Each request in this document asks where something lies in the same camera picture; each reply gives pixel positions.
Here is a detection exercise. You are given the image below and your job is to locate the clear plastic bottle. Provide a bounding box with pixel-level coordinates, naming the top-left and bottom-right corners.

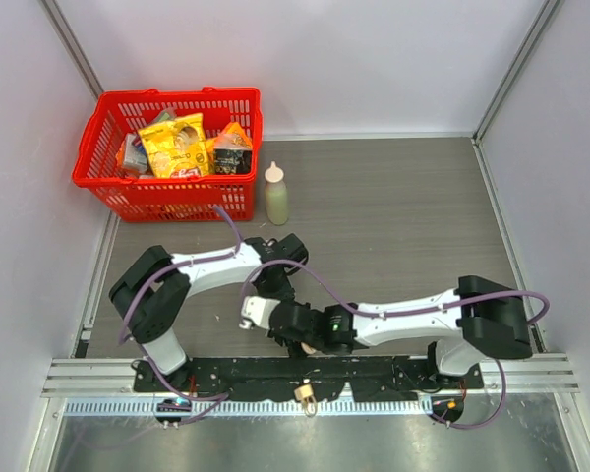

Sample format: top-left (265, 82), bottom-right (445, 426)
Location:
top-left (265, 161), bottom-right (289, 225)

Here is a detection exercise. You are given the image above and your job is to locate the right wall corner profile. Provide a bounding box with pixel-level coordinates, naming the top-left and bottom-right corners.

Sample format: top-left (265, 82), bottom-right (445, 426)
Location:
top-left (471, 0), bottom-right (564, 147)

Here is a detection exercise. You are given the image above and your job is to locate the red plastic shopping basket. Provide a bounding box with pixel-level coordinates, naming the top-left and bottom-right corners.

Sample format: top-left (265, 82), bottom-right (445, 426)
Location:
top-left (72, 87), bottom-right (264, 222)

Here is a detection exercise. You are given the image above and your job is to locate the grey slotted cable duct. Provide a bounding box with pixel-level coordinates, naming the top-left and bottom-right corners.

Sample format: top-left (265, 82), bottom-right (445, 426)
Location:
top-left (64, 395), bottom-right (432, 418)

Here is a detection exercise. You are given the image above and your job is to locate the yellow snack bag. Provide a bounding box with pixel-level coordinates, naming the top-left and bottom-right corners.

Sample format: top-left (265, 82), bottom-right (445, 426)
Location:
top-left (138, 113), bottom-right (212, 179)

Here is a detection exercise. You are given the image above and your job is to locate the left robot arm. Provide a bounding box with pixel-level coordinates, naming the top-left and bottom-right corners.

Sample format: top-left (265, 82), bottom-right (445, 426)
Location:
top-left (109, 233), bottom-right (309, 390)

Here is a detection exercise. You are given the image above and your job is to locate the orange snack bag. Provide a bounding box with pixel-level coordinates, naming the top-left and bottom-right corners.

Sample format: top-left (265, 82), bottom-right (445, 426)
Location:
top-left (206, 122), bottom-right (253, 152)

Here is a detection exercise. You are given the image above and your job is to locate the cream folding umbrella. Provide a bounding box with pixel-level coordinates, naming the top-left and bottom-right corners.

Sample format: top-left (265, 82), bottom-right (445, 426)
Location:
top-left (287, 341), bottom-right (321, 418)

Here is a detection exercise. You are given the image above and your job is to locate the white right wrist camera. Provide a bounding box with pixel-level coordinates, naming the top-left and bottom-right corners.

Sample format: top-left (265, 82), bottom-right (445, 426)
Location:
top-left (239, 296), bottom-right (280, 330)

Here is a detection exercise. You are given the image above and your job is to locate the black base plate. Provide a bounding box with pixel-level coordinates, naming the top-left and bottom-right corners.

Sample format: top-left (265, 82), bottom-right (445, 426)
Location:
top-left (131, 356), bottom-right (484, 403)

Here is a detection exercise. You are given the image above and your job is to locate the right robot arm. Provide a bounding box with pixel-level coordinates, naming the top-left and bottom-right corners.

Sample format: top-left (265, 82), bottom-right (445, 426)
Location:
top-left (261, 275), bottom-right (532, 378)

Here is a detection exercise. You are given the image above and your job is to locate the grey box in basket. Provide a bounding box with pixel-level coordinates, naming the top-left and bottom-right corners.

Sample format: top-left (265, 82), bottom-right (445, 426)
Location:
top-left (116, 133), bottom-right (149, 175)

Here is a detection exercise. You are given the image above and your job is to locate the grey wall corner profile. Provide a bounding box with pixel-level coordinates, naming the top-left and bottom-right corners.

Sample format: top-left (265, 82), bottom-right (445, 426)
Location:
top-left (38, 0), bottom-right (104, 98)

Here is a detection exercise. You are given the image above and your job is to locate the black snack packet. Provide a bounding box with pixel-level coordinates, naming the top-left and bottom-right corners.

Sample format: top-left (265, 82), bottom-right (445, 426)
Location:
top-left (213, 144), bottom-right (252, 175)

